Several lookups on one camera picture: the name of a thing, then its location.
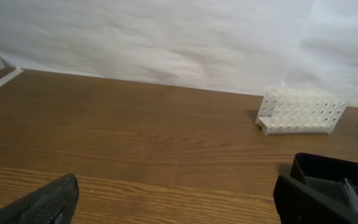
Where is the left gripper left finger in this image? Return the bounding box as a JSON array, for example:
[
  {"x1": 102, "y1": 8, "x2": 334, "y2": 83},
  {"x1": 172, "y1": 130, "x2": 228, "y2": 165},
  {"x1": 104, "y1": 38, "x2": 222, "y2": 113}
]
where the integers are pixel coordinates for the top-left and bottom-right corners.
[{"x1": 0, "y1": 173, "x2": 80, "y2": 224}]

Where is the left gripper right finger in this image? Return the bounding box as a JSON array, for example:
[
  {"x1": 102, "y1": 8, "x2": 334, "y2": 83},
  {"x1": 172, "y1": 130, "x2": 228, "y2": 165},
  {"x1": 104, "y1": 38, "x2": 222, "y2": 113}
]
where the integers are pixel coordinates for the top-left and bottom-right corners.
[{"x1": 272, "y1": 174, "x2": 358, "y2": 224}]

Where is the clear test tube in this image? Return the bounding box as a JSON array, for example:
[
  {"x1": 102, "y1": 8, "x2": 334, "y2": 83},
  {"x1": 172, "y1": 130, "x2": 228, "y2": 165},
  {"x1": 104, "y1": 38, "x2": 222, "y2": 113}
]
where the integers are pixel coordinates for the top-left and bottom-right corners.
[{"x1": 338, "y1": 177, "x2": 358, "y2": 219}]

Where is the black tray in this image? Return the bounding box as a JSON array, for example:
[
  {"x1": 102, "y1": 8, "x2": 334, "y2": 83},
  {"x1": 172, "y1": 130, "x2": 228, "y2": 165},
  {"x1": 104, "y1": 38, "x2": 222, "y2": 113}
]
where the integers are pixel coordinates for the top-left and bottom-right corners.
[{"x1": 291, "y1": 152, "x2": 358, "y2": 224}]

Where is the white test tube rack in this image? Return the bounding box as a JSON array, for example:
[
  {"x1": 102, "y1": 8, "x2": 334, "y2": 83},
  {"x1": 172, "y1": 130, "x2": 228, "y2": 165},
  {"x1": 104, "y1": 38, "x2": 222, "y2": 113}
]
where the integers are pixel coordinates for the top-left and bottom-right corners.
[{"x1": 254, "y1": 87, "x2": 349, "y2": 136}]

